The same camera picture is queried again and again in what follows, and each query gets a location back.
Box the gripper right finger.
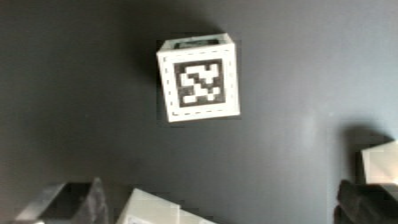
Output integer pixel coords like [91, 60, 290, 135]
[335, 180, 398, 224]

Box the white right fence bar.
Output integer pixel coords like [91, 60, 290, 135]
[361, 141, 398, 185]

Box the white tagged cube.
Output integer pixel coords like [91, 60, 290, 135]
[157, 33, 241, 122]

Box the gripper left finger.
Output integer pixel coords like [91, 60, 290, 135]
[15, 178, 111, 224]

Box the white chair back part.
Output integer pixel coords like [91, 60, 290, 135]
[116, 188, 217, 224]

